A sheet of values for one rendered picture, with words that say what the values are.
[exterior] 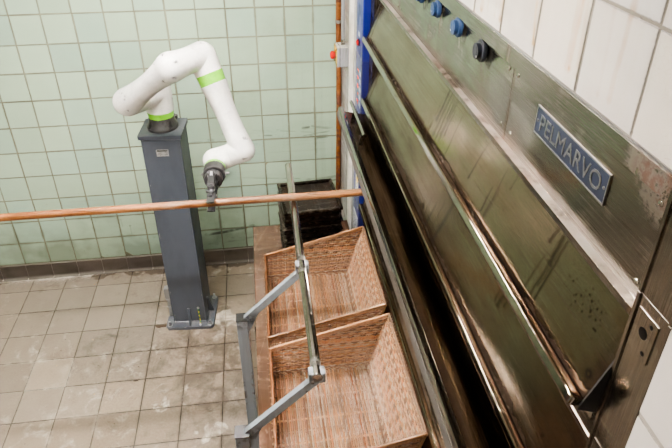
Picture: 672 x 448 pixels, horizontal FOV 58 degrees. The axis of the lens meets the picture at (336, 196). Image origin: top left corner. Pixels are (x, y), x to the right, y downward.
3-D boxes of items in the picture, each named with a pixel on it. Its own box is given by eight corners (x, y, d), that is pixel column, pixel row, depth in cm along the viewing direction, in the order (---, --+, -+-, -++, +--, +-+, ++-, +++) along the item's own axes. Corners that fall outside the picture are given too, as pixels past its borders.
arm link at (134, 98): (102, 98, 271) (156, 50, 233) (132, 87, 282) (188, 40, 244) (117, 124, 273) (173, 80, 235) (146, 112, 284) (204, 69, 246)
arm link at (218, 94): (203, 87, 263) (198, 89, 252) (227, 77, 262) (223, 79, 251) (237, 163, 272) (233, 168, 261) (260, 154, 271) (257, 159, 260)
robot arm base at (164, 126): (154, 111, 308) (152, 100, 305) (184, 111, 309) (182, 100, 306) (144, 133, 286) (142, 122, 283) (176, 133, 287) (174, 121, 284)
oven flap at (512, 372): (369, 104, 255) (387, 60, 246) (557, 511, 103) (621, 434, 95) (360, 101, 254) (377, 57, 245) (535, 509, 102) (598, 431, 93)
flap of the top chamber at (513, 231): (371, 43, 242) (390, -6, 232) (590, 409, 90) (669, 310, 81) (361, 40, 240) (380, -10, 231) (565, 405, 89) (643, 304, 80)
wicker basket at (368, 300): (363, 270, 297) (365, 223, 283) (386, 355, 249) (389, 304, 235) (264, 278, 292) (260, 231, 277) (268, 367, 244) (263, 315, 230)
